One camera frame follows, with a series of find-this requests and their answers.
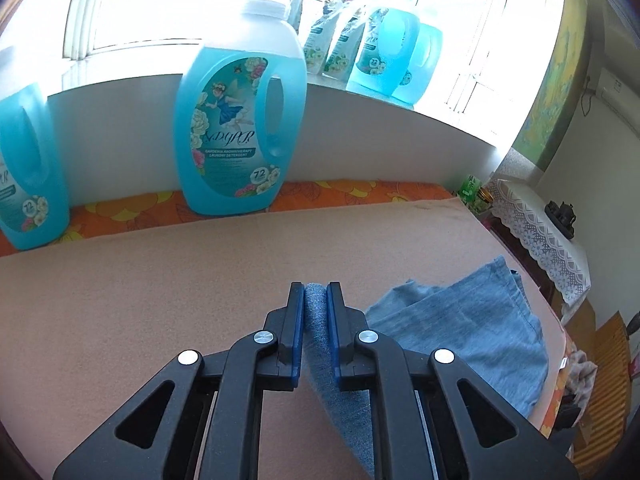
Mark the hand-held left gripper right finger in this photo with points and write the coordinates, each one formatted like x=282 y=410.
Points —
x=334 y=330

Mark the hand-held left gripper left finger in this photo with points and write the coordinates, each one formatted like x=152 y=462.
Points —
x=298 y=330

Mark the blue denim pants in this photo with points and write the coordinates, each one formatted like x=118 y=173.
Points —
x=465 y=330

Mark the orange floral bed sheet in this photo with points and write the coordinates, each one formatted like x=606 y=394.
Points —
x=325 y=192

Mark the beige blanket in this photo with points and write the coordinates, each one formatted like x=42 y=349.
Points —
x=150 y=285

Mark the green tea package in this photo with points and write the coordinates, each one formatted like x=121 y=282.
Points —
x=471 y=191

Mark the dark wooden side table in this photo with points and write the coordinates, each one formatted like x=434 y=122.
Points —
x=520 y=266

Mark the blue laundry detergent bottle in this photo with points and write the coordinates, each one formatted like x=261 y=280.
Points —
x=385 y=50
x=225 y=135
x=30 y=160
x=425 y=70

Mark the white lace cloth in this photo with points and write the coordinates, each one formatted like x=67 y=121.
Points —
x=540 y=240

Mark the crumpled light cloth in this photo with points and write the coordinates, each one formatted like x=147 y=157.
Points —
x=580 y=370

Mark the dark teapot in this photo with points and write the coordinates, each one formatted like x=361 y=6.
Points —
x=560 y=212

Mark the cardboard box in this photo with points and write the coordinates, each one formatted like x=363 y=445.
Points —
x=600 y=350

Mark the white window sill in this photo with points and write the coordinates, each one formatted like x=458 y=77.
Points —
x=125 y=67

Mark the white air conditioner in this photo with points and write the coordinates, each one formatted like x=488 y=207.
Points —
x=620 y=92

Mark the wall map poster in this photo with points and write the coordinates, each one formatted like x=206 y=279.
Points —
x=555 y=100

